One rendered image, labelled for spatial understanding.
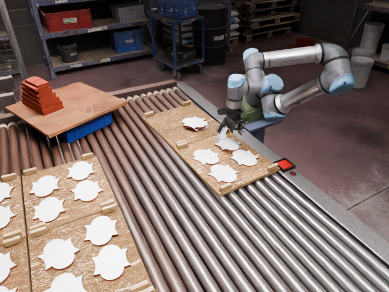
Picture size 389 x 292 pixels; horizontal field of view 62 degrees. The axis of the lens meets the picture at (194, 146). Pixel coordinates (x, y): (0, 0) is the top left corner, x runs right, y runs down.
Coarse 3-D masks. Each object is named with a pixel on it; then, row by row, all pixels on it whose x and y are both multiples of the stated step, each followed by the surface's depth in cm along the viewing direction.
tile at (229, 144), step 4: (220, 140) 174; (224, 140) 174; (228, 140) 174; (232, 140) 174; (216, 144) 171; (220, 144) 171; (224, 144) 170; (228, 144) 170; (232, 144) 170; (236, 144) 170; (240, 144) 171; (224, 148) 167; (228, 148) 167; (232, 148) 167; (236, 148) 166
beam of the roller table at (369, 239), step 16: (192, 96) 228; (208, 112) 208; (256, 144) 176; (272, 160) 164; (288, 176) 153; (304, 192) 143; (320, 192) 143; (320, 208) 136; (336, 208) 135; (352, 224) 128; (368, 240) 121; (384, 240) 121; (384, 256) 115
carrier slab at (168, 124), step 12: (180, 108) 208; (192, 108) 208; (144, 120) 198; (156, 120) 196; (168, 120) 196; (180, 120) 196; (156, 132) 186; (168, 132) 184; (180, 132) 184; (192, 132) 184; (204, 132) 183; (216, 132) 183; (168, 144) 176
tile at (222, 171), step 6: (216, 168) 154; (222, 168) 154; (228, 168) 154; (210, 174) 150; (216, 174) 150; (222, 174) 150; (228, 174) 150; (234, 174) 150; (222, 180) 147; (228, 180) 147; (234, 180) 147
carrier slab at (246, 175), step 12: (192, 144) 173; (204, 144) 173; (180, 156) 166; (192, 156) 164; (228, 156) 163; (264, 156) 163; (192, 168) 157; (204, 168) 156; (240, 168) 155; (252, 168) 155; (264, 168) 155; (204, 180) 149; (216, 180) 148; (240, 180) 148; (252, 180) 148; (216, 192) 142; (228, 192) 143
